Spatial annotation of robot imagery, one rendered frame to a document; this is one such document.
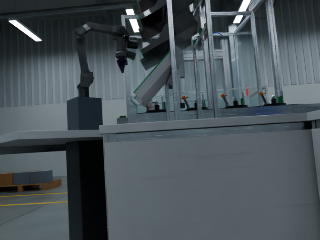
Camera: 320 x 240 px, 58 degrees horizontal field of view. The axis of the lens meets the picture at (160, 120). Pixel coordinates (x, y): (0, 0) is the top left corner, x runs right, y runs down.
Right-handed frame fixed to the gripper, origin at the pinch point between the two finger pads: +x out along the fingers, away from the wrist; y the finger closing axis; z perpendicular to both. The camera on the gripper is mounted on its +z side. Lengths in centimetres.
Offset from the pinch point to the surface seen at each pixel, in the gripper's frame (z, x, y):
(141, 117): 9.3, 31.6, -11.5
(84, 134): -14, 41, -54
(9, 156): -442, 51, 868
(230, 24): 307, -305, 665
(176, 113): 24, 34, -48
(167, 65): 22, 13, -45
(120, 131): 1, 42, -70
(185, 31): 31, -3, -44
